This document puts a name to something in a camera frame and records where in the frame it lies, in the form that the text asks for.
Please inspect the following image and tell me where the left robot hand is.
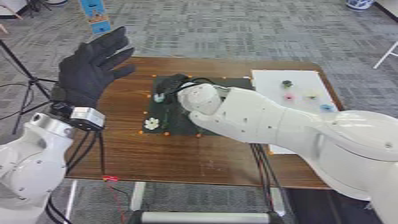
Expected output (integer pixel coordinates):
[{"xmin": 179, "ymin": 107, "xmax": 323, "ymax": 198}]
[{"xmin": 49, "ymin": 25, "xmax": 138, "ymax": 109}]

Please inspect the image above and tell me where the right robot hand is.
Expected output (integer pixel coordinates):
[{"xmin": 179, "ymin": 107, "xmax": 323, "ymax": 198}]
[{"xmin": 154, "ymin": 73, "xmax": 199, "ymax": 102}]

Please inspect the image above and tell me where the black tripod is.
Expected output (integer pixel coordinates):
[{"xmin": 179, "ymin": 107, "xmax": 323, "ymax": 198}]
[{"xmin": 0, "ymin": 39, "xmax": 62, "ymax": 135}]

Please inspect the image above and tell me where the white flower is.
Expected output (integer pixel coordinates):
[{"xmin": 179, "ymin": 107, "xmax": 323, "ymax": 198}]
[{"xmin": 142, "ymin": 117, "xmax": 163, "ymax": 131}]

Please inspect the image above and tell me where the dark mat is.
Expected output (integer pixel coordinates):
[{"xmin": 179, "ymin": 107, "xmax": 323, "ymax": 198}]
[{"xmin": 140, "ymin": 75, "xmax": 255, "ymax": 136}]

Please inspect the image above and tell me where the blue banner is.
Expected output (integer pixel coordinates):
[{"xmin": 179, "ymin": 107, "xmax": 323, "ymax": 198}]
[{"xmin": 78, "ymin": 0, "xmax": 113, "ymax": 35}]

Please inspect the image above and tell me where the white sheet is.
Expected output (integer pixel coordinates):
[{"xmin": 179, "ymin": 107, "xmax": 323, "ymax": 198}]
[{"xmin": 248, "ymin": 68, "xmax": 341, "ymax": 156}]

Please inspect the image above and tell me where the white chair leg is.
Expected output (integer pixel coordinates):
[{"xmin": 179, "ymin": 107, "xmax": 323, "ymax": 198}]
[{"xmin": 371, "ymin": 39, "xmax": 398, "ymax": 70}]

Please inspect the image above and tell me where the pale grey bar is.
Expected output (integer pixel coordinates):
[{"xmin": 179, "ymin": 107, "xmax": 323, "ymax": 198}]
[{"xmin": 140, "ymin": 211, "xmax": 271, "ymax": 224}]

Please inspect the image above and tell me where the black cable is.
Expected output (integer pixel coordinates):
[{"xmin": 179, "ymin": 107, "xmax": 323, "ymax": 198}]
[
  {"xmin": 247, "ymin": 143, "xmax": 287, "ymax": 221},
  {"xmin": 62, "ymin": 129, "xmax": 110, "ymax": 178},
  {"xmin": 186, "ymin": 76, "xmax": 220, "ymax": 85}
]

